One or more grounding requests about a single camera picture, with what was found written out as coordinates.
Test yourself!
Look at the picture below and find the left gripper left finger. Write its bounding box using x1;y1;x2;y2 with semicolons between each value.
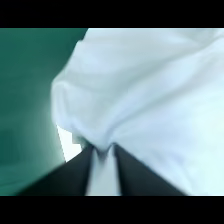
19;143;96;197

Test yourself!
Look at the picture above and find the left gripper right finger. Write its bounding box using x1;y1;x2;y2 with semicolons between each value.
113;143;188;197

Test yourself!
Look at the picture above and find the white T-shirt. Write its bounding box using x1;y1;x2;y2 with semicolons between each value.
50;28;224;197

